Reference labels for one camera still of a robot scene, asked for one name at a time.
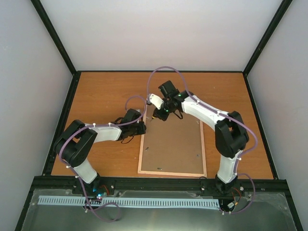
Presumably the light blue cable duct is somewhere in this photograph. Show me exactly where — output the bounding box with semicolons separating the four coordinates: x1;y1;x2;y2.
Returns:
37;195;219;210

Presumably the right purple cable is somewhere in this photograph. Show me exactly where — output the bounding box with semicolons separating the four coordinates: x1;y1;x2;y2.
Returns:
146;66;258;215

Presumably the metal base plate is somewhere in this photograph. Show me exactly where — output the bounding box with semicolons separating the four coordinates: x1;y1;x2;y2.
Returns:
26;190;296;231

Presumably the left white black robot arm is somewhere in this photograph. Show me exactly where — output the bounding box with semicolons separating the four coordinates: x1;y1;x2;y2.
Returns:
53;109;146;194

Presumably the black aluminium cage frame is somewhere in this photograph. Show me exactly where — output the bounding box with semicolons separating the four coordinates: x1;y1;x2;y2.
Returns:
15;0;303;231

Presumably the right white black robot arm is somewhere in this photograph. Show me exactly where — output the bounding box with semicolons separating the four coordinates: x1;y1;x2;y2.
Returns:
147;80;249;194

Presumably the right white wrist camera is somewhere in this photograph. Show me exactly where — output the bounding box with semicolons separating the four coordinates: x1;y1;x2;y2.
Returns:
147;93;164;110

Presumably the purple cable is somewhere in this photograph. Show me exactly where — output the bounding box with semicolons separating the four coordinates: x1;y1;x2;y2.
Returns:
146;66;258;215
58;95;148;221

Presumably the pink wooden picture frame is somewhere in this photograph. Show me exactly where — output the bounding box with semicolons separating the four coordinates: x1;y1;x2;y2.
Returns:
137;105;207;178

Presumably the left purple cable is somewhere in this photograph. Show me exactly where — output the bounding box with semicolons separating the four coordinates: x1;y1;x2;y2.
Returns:
58;95;148;221

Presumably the brown frame backing board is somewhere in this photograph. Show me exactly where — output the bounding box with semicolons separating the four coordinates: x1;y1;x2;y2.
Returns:
141;107;204;174

